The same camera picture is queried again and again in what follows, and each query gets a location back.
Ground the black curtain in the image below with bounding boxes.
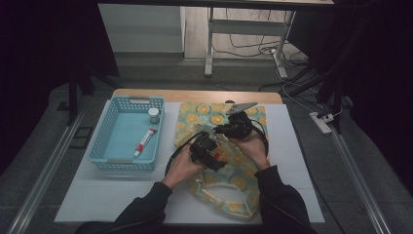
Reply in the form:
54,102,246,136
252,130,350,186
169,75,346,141
288,0,413,196
0,0,120,176

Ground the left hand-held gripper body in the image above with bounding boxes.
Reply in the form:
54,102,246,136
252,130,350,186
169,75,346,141
189,131,225,164

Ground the white and red tube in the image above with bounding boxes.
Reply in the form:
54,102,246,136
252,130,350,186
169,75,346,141
133,128,158,158

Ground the orange print fabric bag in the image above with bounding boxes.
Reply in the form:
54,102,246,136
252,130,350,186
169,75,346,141
173,101,271,219

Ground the black floor cable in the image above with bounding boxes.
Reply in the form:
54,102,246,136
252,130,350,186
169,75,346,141
211,31,284,59

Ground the white cabinet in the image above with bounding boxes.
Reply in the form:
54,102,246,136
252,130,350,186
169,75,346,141
97,3,186,54

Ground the black metal stand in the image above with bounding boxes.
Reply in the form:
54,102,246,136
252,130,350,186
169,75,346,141
285,58,352,135
66,64,121,127

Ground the person's left hand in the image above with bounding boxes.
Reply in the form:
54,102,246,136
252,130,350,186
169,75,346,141
161,151,207,190

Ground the blue plastic basket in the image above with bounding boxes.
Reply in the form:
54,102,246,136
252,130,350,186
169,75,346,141
88,95,166,173

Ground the aluminium rail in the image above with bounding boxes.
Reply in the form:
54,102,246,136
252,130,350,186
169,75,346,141
6,106,87,234
327,129,391,234

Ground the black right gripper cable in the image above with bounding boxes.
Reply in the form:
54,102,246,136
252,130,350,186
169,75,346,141
251,119,271,157

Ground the white-framed desk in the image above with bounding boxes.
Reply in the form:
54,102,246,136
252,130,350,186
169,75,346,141
96,0,335,80

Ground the small white-lidded jar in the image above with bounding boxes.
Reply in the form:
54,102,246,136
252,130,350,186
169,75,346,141
148,107,161,125

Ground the white power strip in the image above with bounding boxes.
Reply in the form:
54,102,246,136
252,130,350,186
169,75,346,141
309,111,335,136

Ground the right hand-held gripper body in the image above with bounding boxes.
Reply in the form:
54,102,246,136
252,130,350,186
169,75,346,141
223,101,259,139

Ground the person's right hand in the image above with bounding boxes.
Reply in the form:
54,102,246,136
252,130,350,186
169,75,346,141
228,131,271,172

